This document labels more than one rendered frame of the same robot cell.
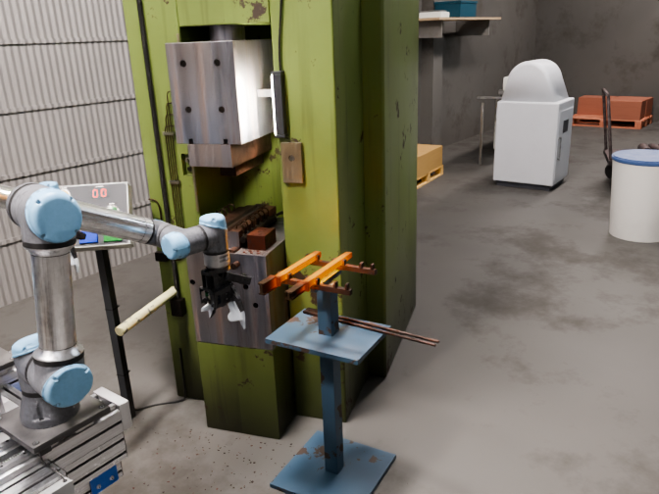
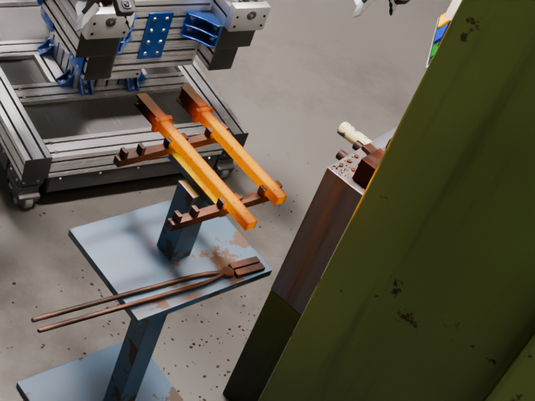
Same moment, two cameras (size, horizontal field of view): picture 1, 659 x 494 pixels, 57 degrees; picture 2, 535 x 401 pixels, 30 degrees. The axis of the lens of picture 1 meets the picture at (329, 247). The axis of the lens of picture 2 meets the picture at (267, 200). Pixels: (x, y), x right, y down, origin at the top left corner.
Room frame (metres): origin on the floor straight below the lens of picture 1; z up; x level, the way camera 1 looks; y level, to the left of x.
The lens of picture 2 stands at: (2.47, -1.70, 2.32)
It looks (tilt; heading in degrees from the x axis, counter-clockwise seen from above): 39 degrees down; 97
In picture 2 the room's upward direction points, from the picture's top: 23 degrees clockwise
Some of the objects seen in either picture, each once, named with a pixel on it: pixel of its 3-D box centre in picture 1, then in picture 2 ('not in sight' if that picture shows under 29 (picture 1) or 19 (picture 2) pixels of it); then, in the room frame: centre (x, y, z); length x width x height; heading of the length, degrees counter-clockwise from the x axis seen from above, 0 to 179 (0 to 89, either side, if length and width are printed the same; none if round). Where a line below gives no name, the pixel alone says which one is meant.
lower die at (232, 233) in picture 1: (239, 223); not in sight; (2.68, 0.42, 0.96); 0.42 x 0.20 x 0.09; 162
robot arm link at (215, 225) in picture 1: (213, 233); not in sight; (1.67, 0.34, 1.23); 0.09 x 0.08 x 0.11; 135
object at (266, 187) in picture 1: (269, 124); not in sight; (2.97, 0.27, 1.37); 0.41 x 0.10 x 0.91; 72
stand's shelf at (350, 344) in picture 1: (329, 334); (172, 252); (2.11, 0.02, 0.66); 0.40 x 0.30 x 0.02; 61
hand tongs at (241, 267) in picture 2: (367, 325); (156, 292); (2.14, -0.14, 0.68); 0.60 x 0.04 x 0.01; 56
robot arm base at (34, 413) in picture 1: (47, 397); not in sight; (1.42, 0.78, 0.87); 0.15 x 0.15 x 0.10
